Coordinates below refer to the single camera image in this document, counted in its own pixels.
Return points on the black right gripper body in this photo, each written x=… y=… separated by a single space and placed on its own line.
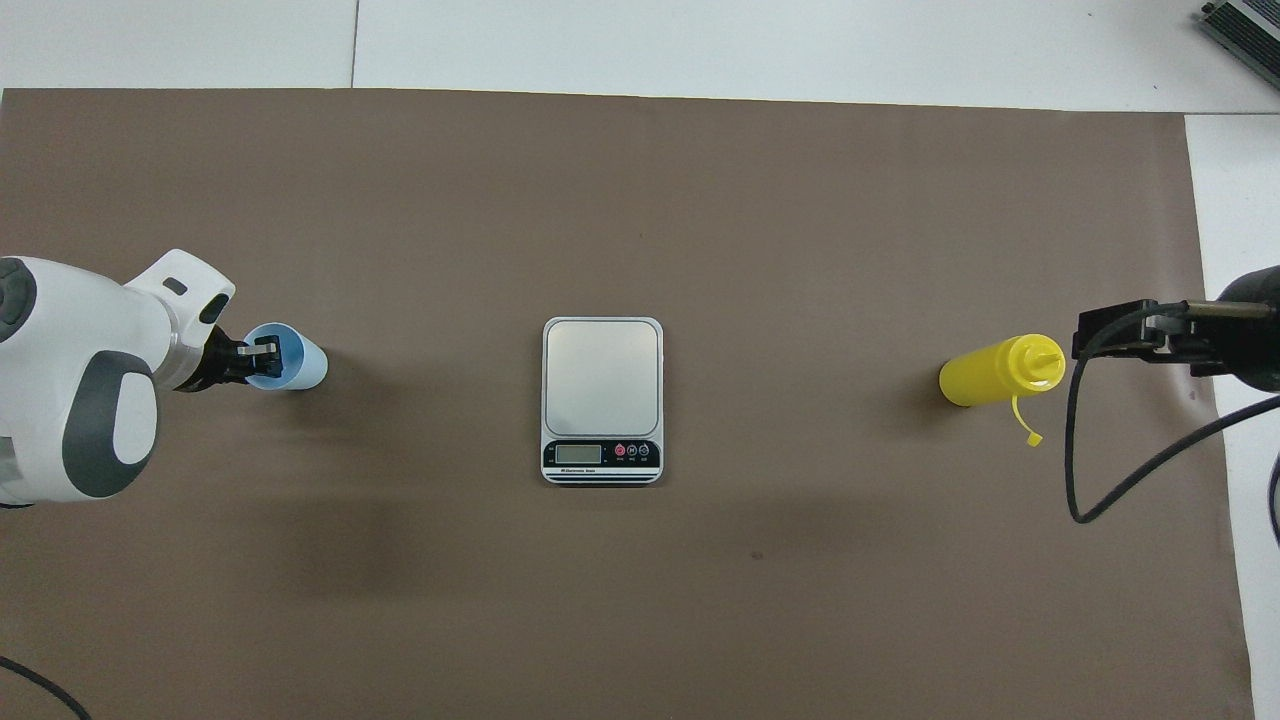
x=1255 y=345

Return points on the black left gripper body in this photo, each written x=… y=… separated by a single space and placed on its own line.
x=220 y=362

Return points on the light blue plastic cup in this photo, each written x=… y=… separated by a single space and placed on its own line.
x=305 y=365

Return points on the yellow squeeze bottle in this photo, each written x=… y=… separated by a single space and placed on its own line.
x=985 y=375

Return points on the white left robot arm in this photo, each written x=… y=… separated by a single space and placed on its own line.
x=60 y=330

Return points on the silver digital kitchen scale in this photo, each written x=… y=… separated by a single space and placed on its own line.
x=600 y=400

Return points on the grey ribbed metal device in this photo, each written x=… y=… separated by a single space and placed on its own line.
x=1250 y=35

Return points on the brown paper mat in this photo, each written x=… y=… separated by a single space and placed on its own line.
x=640 y=200

